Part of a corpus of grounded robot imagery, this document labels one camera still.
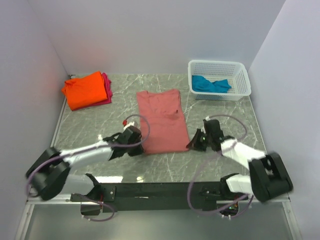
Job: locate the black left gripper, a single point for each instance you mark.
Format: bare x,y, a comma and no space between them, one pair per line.
139,151

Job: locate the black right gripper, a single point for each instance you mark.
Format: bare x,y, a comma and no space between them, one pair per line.
195,143

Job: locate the salmon pink t-shirt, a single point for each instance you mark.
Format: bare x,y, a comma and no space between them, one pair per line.
163,125

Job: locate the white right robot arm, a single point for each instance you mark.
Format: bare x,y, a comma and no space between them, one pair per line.
267,176

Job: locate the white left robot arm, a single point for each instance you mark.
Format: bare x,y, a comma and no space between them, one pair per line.
51,174

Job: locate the folded magenta t-shirt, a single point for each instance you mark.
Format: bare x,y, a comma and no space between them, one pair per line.
109,93

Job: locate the blue t-shirt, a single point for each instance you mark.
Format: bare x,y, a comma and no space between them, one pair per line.
202,85

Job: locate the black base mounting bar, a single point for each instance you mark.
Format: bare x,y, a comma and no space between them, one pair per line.
143,196

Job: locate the folded orange t-shirt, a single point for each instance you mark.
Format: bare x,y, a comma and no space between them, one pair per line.
85,91

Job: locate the white plastic basket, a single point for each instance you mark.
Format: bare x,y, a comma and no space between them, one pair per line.
214,70

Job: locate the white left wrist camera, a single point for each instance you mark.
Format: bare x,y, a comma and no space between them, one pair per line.
127,124

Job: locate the aluminium frame rail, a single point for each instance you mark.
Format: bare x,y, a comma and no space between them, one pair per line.
71,217

